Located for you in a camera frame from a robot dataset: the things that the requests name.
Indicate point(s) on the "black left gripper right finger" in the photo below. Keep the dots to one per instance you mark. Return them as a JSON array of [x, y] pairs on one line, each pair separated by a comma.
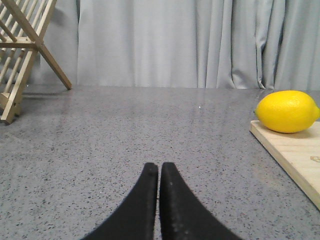
[[182, 216]]

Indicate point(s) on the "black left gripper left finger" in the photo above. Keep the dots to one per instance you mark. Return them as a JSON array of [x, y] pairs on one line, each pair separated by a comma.
[[134, 219]]

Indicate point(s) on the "light wooden cutting board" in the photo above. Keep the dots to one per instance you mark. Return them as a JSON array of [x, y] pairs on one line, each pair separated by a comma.
[[297, 153]]

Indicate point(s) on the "yellow lemon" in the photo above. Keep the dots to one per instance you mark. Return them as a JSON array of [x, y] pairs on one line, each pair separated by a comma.
[[287, 111]]

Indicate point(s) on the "wooden dish drying rack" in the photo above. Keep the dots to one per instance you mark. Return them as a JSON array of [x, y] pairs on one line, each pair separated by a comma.
[[23, 25]]

